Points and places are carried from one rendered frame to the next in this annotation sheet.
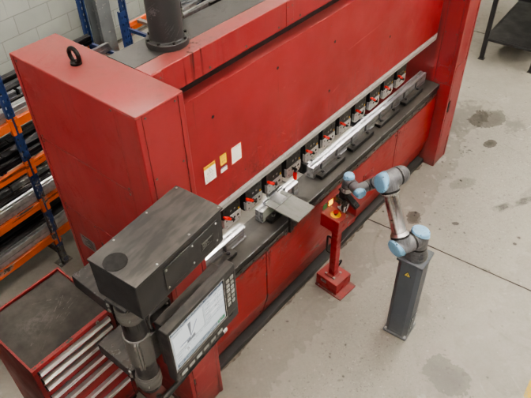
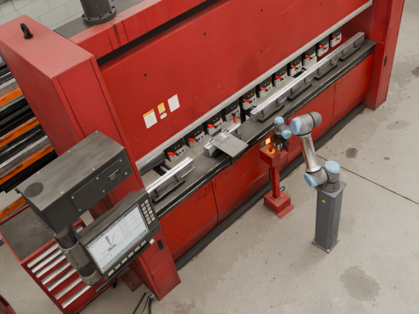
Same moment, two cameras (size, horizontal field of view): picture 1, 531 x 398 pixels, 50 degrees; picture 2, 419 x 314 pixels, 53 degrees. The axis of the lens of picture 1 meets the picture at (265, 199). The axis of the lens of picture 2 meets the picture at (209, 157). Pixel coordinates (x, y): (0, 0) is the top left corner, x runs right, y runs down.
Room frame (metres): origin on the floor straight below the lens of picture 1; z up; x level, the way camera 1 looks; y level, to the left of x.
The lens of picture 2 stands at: (0.24, -0.64, 3.31)
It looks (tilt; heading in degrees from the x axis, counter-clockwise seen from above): 44 degrees down; 15
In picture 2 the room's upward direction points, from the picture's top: 12 degrees counter-clockwise
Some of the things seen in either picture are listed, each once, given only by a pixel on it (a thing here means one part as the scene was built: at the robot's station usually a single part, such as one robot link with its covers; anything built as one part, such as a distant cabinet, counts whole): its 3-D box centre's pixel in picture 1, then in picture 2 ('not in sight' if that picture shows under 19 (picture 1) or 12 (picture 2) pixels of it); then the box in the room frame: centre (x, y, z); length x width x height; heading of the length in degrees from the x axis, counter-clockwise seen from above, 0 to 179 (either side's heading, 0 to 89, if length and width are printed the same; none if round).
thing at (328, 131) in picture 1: (324, 133); (262, 85); (3.23, -0.42, 1.18); 0.15 x 0.09 x 0.17; 140
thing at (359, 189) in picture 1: (359, 189); (286, 131); (2.81, -0.62, 1.02); 0.11 x 0.11 x 0.08; 28
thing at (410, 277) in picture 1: (406, 293); (327, 215); (2.44, -0.95, 0.39); 0.18 x 0.18 x 0.77; 53
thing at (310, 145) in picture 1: (306, 147); (246, 96); (3.07, -0.29, 1.18); 0.15 x 0.09 x 0.17; 140
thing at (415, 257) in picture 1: (416, 249); (330, 180); (2.44, -0.95, 0.82); 0.15 x 0.15 x 0.10
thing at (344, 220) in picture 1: (338, 213); (274, 150); (2.87, -0.51, 0.75); 0.20 x 0.16 x 0.18; 135
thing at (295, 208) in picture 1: (290, 205); (229, 144); (2.69, -0.16, 1.00); 0.26 x 0.18 x 0.01; 50
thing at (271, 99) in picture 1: (333, 65); (265, 30); (3.28, -0.46, 1.66); 3.00 x 0.08 x 0.80; 140
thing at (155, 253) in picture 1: (171, 301); (98, 218); (1.54, 0.42, 1.53); 0.51 x 0.25 x 0.85; 145
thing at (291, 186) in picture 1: (276, 200); (222, 139); (2.83, -0.08, 0.92); 0.39 x 0.06 x 0.10; 140
